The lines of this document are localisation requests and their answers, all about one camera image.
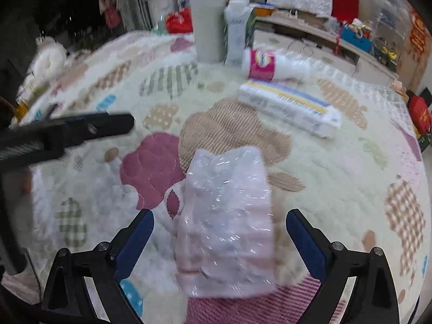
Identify clear pink plastic bag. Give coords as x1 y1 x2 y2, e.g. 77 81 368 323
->
175 146 276 298

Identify white blue yellow box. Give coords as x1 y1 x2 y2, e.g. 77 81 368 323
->
237 80 342 138

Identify patchwork quilt cover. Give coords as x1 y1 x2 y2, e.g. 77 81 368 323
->
24 32 431 323

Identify red plastic bag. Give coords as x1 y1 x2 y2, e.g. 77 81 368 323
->
165 7 193 34

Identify grey thermos cylinder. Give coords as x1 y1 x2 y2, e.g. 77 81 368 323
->
189 0 226 64

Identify white green milk carton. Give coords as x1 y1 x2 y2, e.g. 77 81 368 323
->
223 0 255 67

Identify white pink label bottle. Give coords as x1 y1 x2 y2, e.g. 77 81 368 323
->
242 48 311 82

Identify blue storage basket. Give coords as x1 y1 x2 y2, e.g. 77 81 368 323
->
340 28 372 53

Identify red hanging knot decoration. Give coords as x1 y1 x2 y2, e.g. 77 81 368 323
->
409 8 431 62

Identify white tv cabinet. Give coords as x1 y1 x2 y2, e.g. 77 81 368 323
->
255 12 398 86

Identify red cloth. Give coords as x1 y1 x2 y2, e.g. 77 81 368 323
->
332 0 360 23

